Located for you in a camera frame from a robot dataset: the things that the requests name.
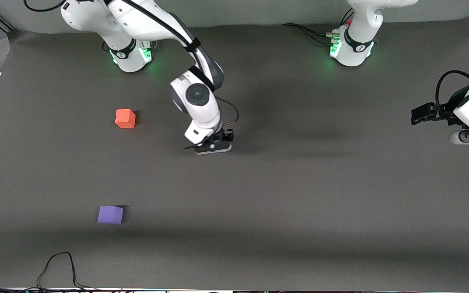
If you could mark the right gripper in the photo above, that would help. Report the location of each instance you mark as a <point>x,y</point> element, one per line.
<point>225,135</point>

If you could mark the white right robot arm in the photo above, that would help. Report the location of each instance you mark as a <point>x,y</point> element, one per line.
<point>145,20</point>

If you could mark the orange foam block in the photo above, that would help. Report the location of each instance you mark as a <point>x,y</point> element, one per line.
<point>125,118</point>

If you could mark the dark gray table mat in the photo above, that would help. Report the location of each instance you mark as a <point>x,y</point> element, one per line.
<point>238,183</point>

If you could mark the purple foam block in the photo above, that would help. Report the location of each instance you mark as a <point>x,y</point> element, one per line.
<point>110,215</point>

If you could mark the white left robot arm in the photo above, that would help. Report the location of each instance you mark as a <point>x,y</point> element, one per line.
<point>360,24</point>

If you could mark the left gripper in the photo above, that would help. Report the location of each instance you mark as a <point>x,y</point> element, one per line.
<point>447,108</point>

